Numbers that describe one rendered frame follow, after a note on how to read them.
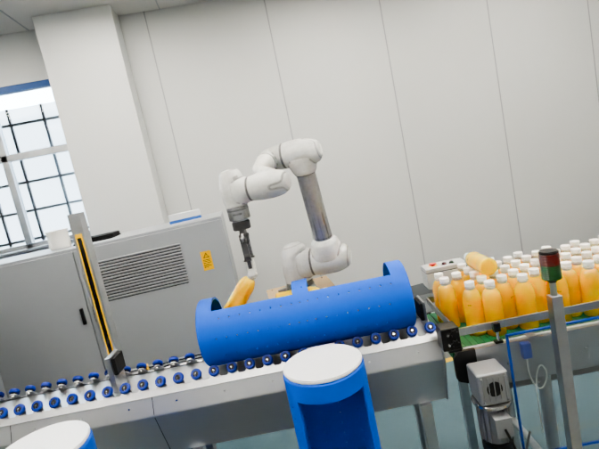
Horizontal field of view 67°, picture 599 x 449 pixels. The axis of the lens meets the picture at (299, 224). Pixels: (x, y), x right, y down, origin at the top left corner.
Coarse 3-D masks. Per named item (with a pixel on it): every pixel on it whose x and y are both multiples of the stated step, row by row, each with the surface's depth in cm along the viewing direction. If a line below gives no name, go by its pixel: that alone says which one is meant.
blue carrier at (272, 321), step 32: (352, 288) 182; (384, 288) 181; (224, 320) 182; (256, 320) 181; (288, 320) 181; (320, 320) 180; (352, 320) 181; (384, 320) 181; (224, 352) 183; (256, 352) 185
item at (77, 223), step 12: (72, 216) 218; (84, 216) 223; (72, 228) 219; (84, 228) 221; (84, 240) 220; (84, 252) 221; (84, 264) 222; (96, 264) 226; (84, 276) 222; (96, 276) 223; (96, 288) 223; (96, 300) 224; (108, 300) 230; (96, 312) 225; (108, 312) 227; (108, 324) 226; (108, 336) 227; (108, 348) 227; (120, 348) 233
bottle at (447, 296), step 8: (440, 288) 194; (448, 288) 192; (440, 296) 193; (448, 296) 192; (440, 304) 195; (448, 304) 192; (456, 304) 193; (448, 312) 193; (456, 312) 193; (456, 320) 193
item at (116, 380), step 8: (112, 352) 199; (120, 352) 199; (104, 360) 192; (112, 360) 192; (120, 360) 198; (112, 368) 193; (120, 368) 196; (112, 376) 193; (120, 376) 198; (112, 384) 193; (120, 384) 197
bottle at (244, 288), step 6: (246, 276) 190; (240, 282) 189; (246, 282) 188; (252, 282) 189; (234, 288) 191; (240, 288) 188; (246, 288) 188; (252, 288) 190; (234, 294) 189; (240, 294) 188; (246, 294) 189; (228, 300) 191; (234, 300) 189; (240, 300) 189; (246, 300) 190; (228, 306) 190
